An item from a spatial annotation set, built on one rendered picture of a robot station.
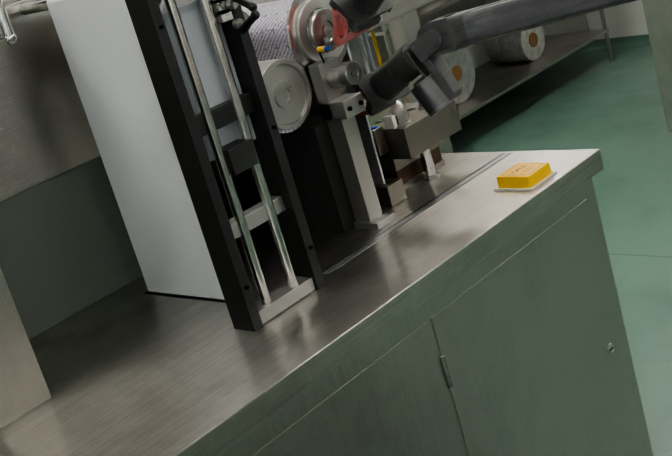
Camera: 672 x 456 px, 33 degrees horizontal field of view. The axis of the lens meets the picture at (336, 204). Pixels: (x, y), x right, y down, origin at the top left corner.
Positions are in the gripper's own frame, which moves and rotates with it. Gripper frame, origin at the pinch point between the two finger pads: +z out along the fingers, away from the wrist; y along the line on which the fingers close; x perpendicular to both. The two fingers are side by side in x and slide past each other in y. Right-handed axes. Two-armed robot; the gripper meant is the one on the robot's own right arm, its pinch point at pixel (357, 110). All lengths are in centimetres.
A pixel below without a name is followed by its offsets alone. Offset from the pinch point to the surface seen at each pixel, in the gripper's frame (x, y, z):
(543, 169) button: -28.1, 11.3, -18.4
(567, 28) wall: 36, 444, 261
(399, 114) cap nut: -4.7, 6.0, -2.4
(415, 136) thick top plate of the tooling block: -9.7, 6.5, -2.1
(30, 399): -13, -77, 11
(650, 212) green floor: -63, 200, 109
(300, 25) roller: 15.3, -11.0, -11.9
